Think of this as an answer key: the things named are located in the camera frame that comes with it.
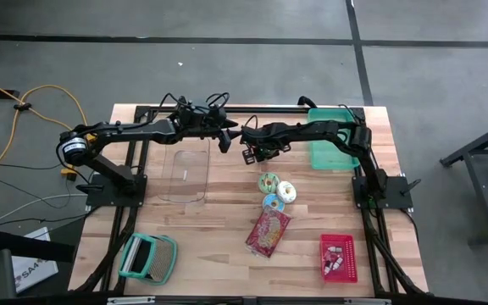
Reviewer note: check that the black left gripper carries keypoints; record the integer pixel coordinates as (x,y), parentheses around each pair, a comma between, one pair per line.
(197,120)

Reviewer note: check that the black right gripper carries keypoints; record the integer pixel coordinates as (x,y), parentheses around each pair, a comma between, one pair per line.
(265,135)

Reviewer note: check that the blue iced doughnut toy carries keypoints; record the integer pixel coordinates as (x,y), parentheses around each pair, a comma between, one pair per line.
(267,203)

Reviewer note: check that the red plastic-wrapped packet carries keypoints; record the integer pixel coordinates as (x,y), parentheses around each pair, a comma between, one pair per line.
(267,233)

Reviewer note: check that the small white dropper bottle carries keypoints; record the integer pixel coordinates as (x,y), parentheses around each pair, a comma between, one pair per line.
(334,249)

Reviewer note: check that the small bottle with black cap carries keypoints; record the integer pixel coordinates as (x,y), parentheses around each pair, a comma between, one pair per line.
(327,267)

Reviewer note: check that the small bottle dark red cap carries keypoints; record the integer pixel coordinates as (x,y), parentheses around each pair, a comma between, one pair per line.
(339,262)

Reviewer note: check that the small bottle with red cap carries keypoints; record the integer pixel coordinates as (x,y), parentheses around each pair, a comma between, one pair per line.
(333,267)

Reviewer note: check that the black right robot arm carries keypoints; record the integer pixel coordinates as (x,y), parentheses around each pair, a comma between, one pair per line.
(333,129)

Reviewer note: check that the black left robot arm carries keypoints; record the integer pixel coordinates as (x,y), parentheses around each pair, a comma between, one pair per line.
(134,131)

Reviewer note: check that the clear plastic bin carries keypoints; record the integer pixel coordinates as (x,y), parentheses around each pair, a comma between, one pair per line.
(184,178)

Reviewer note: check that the green plastic tray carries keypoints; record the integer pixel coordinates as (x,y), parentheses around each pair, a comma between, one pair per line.
(333,156)

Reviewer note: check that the red plastic basket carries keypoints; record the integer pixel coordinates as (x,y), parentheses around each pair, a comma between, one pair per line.
(350,271)

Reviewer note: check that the teal framed mesh holder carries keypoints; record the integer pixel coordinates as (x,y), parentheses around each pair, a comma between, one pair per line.
(159,262)

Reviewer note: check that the black metal stand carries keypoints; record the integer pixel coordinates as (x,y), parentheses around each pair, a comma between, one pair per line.
(473,145)

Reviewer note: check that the black beam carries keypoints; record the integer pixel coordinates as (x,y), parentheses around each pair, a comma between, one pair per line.
(28,247)

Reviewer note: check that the white cardboard box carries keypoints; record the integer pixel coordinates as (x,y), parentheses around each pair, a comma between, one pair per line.
(32,273)

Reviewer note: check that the black aluminium table frame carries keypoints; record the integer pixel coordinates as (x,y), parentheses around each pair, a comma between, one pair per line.
(286,109)

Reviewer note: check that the black frame bracket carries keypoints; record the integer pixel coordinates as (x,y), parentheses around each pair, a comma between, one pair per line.
(305,101)

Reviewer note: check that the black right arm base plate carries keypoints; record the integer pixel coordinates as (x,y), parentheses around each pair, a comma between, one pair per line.
(396,195)

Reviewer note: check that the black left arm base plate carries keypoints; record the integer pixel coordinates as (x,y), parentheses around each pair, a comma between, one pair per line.
(100,197)

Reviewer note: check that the silver metal bracket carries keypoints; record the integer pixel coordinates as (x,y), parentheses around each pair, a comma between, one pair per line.
(367,301)
(129,301)

